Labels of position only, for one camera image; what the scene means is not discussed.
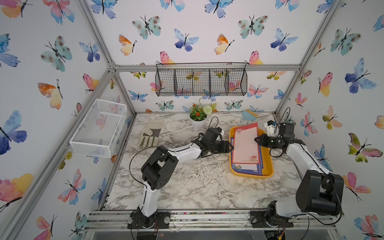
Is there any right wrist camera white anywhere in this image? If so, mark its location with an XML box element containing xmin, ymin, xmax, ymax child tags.
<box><xmin>264</xmin><ymin>120</ymin><xmax>278</xmax><ymax>137</ymax></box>

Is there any potted flower plant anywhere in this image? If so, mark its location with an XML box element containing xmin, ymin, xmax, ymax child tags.
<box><xmin>189</xmin><ymin>98</ymin><xmax>217</xmax><ymax>131</ymax></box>

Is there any black wire wall basket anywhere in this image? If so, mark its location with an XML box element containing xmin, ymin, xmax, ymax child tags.
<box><xmin>152</xmin><ymin>63</ymin><xmax>248</xmax><ymax>97</ymax></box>

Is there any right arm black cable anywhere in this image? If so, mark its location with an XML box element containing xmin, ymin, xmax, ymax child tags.
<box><xmin>269</xmin><ymin>107</ymin><xmax>344</xmax><ymax>240</ymax></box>

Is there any blue dustpan brush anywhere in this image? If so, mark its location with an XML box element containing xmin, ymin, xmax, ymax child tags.
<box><xmin>240</xmin><ymin>109</ymin><xmax>259</xmax><ymax>123</ymax></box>

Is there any beige work glove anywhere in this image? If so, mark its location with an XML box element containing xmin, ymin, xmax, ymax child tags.
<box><xmin>138</xmin><ymin>120</ymin><xmax>164</xmax><ymax>148</ymax></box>

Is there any red pink stationery paper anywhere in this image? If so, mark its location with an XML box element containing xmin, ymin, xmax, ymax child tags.
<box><xmin>231</xmin><ymin>123</ymin><xmax>260</xmax><ymax>165</ymax></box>

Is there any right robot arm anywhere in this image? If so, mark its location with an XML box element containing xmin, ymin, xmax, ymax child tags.
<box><xmin>255</xmin><ymin>134</ymin><xmax>344</xmax><ymax>226</ymax></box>

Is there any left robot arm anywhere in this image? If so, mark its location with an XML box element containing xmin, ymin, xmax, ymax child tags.
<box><xmin>128</xmin><ymin>128</ymin><xmax>234</xmax><ymax>229</ymax></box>

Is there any yellow storage tray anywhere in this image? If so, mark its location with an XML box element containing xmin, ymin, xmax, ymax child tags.
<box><xmin>229</xmin><ymin>127</ymin><xmax>274</xmax><ymax>179</ymax></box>

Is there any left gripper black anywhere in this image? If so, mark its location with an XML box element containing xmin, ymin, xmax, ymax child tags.
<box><xmin>207</xmin><ymin>141</ymin><xmax>235</xmax><ymax>155</ymax></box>

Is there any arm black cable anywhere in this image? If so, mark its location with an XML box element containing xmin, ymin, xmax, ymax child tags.
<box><xmin>128</xmin><ymin>145</ymin><xmax>157</xmax><ymax>190</ymax></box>
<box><xmin>269</xmin><ymin>107</ymin><xmax>344</xmax><ymax>240</ymax></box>

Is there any white mesh wall basket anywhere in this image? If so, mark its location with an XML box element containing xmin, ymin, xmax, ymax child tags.
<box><xmin>70</xmin><ymin>99</ymin><xmax>127</xmax><ymax>158</ymax></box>

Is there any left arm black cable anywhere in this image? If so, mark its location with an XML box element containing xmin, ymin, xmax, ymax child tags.
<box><xmin>128</xmin><ymin>145</ymin><xmax>157</xmax><ymax>190</ymax></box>

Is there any blue stationery paper stack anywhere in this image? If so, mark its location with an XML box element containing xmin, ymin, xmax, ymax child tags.
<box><xmin>230</xmin><ymin>143</ymin><xmax>264</xmax><ymax>176</ymax></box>

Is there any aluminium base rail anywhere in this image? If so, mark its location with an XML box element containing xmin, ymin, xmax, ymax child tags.
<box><xmin>85</xmin><ymin>209</ymin><xmax>335</xmax><ymax>232</ymax></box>

